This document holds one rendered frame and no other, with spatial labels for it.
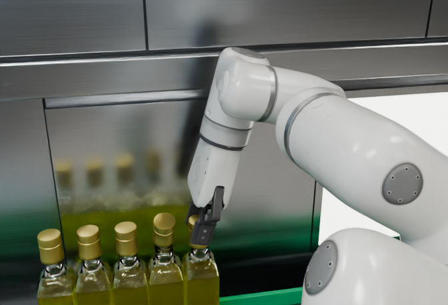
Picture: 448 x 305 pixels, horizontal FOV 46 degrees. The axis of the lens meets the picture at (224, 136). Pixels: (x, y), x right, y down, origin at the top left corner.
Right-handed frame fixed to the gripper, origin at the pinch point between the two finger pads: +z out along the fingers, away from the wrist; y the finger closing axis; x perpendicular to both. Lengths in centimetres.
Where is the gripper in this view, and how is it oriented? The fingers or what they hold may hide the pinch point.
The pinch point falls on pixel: (199, 224)
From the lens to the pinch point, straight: 85.0
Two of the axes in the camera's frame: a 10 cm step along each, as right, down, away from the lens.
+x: 9.5, 1.6, 2.8
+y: 2.0, 3.9, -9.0
